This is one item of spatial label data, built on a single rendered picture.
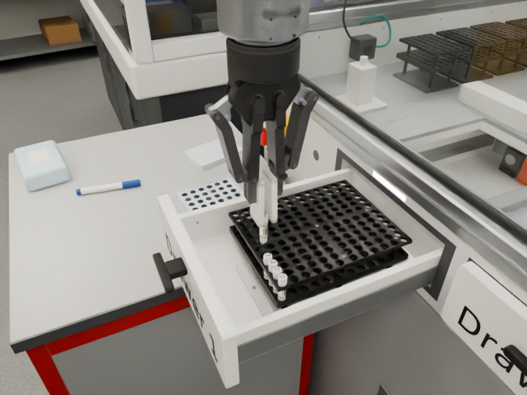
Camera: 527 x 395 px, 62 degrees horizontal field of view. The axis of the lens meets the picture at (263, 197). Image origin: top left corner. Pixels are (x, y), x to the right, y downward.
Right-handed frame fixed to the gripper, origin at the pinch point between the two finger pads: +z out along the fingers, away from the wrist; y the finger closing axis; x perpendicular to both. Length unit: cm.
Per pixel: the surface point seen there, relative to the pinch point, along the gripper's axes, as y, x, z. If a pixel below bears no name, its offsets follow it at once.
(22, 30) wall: -46, 417, 80
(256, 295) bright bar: -2.2, -2.2, 15.4
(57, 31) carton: -17, 377, 75
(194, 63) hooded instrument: 16, 82, 12
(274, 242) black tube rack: 2.6, 1.7, 10.2
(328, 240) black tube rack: 10.0, -1.3, 10.2
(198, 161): 4, 47, 23
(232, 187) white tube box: 7.1, 31.2, 20.7
